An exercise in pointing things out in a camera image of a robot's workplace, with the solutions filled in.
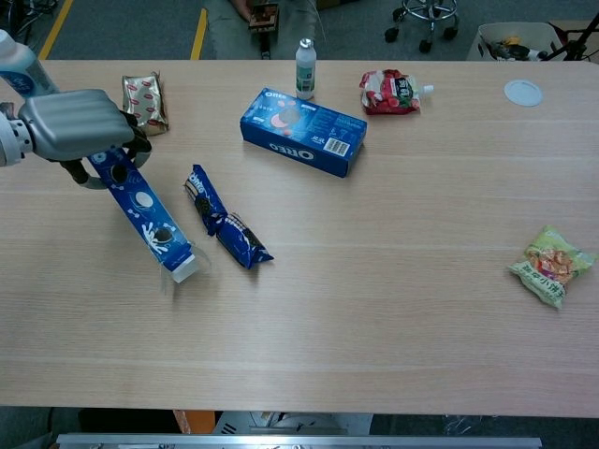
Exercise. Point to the chrome swivel stool base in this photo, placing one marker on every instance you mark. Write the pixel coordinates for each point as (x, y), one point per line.
(428, 14)

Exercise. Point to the large white blue bottle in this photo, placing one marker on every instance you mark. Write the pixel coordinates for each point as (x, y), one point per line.
(21, 65)

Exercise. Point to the slim blue Oreo carton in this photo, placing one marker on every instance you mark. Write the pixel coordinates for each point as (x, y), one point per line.
(145, 210)

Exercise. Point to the red strawberry spout pouch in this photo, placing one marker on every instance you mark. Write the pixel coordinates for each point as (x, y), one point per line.
(388, 93)

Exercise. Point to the green snack bag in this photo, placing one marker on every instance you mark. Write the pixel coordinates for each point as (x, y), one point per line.
(547, 266)

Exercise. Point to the wide blue Oreo box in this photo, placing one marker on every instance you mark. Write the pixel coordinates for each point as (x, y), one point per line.
(304, 135)

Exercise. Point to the white plastic bin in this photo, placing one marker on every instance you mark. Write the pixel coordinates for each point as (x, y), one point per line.
(482, 42)

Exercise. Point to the white robot chassis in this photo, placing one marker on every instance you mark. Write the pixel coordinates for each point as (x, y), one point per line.
(290, 422)

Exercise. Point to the gold foil snack pack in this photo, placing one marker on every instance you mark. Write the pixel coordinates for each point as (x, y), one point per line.
(145, 100)

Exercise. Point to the brown wooden box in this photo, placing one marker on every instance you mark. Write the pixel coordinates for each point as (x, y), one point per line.
(263, 18)

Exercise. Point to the blue Oreo cookie sleeve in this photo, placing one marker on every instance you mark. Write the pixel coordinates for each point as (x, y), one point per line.
(243, 243)
(203, 198)

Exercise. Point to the small white green-label bottle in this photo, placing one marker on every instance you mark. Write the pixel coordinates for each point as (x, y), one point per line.
(305, 70)

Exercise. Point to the orange brown object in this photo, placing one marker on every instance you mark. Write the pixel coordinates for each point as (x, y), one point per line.
(194, 421)

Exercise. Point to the black tripod stand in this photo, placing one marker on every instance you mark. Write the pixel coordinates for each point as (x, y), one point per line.
(582, 37)

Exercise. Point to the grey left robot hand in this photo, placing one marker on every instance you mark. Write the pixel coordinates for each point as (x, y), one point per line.
(75, 121)

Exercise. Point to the aluminium profile rail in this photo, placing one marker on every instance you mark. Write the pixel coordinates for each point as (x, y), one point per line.
(299, 442)

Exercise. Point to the white round table grommet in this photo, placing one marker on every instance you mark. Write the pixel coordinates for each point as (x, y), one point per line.
(523, 92)

